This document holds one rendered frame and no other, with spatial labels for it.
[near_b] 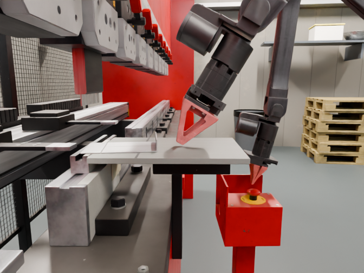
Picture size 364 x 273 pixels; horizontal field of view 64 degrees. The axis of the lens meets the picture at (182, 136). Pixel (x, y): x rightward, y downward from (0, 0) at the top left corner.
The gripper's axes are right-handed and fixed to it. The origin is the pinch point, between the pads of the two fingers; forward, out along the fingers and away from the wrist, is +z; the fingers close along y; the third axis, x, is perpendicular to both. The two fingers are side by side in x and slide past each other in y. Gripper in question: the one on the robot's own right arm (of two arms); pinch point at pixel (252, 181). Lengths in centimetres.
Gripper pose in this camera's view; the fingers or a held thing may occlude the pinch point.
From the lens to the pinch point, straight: 98.5
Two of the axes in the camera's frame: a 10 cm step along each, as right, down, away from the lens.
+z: -2.4, 9.6, 1.8
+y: -9.7, -2.3, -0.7
